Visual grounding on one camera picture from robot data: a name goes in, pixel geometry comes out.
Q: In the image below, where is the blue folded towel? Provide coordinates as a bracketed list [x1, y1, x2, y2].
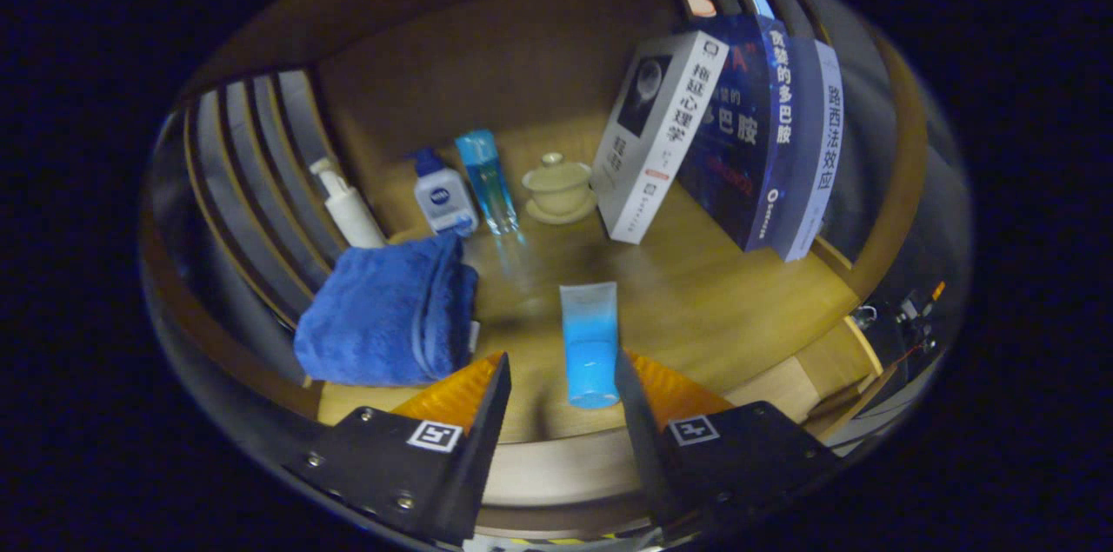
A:
[293, 233, 481, 388]

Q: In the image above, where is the white book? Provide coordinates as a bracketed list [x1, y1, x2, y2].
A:
[591, 30, 731, 246]

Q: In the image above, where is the blue cosmetic tube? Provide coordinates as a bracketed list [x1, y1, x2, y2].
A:
[559, 281, 621, 410]

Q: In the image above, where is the wooden cabinet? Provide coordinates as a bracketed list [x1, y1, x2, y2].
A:
[139, 0, 936, 535]

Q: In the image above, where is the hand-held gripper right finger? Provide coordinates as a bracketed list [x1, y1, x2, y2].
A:
[613, 349, 843, 540]

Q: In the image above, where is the beige lidded teacup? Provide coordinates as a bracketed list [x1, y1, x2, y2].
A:
[522, 152, 599, 226]

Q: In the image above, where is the black device with orange part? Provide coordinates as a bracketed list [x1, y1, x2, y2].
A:
[896, 278, 949, 353]

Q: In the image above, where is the light purple book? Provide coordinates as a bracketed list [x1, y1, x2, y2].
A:
[770, 37, 846, 263]

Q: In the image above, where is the white pump bottle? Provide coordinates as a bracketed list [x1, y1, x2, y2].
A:
[309, 156, 388, 250]

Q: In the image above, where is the white bottle with blue cap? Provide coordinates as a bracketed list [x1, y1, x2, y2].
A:
[409, 148, 479, 237]

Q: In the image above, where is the clear blue bottle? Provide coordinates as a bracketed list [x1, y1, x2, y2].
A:
[454, 130, 521, 236]

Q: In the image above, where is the dark blue book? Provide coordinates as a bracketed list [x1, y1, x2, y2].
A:
[676, 13, 796, 253]

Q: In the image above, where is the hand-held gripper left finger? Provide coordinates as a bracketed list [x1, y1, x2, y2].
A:
[283, 352, 514, 548]

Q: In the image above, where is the wooden countertop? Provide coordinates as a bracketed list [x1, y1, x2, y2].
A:
[317, 113, 862, 449]

